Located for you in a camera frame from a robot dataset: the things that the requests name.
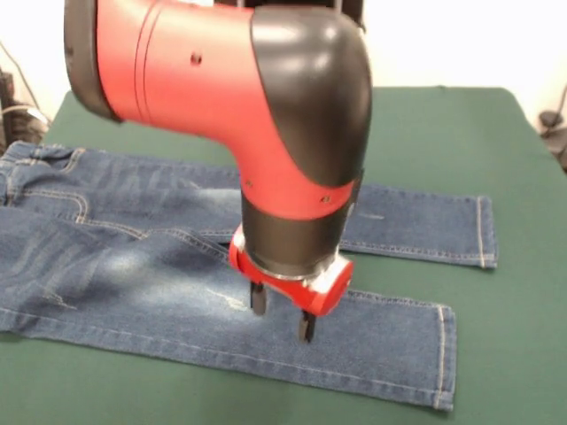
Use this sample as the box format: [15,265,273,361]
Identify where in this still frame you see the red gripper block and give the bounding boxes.
[228,223,355,344]

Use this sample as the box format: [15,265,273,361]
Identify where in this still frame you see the blue denim jeans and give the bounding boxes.
[0,140,500,413]

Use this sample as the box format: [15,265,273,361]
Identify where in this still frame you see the dark green table cloth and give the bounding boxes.
[0,86,567,425]

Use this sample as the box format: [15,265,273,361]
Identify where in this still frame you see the black cable bundle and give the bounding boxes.
[0,39,52,150]

